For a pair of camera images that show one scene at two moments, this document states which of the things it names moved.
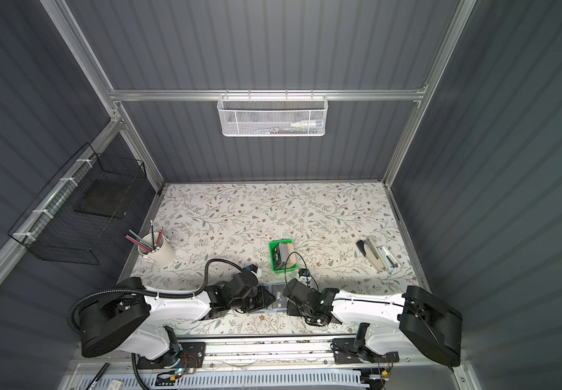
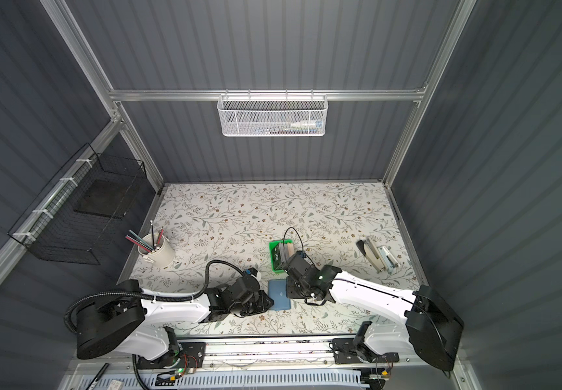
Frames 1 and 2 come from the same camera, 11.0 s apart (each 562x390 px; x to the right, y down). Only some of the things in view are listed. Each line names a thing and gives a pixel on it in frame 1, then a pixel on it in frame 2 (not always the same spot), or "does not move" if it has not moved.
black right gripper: x=291 y=311 → x=291 y=292
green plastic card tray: x=283 y=255 does not move
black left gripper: x=264 y=295 does not move
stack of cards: x=283 y=256 does not move
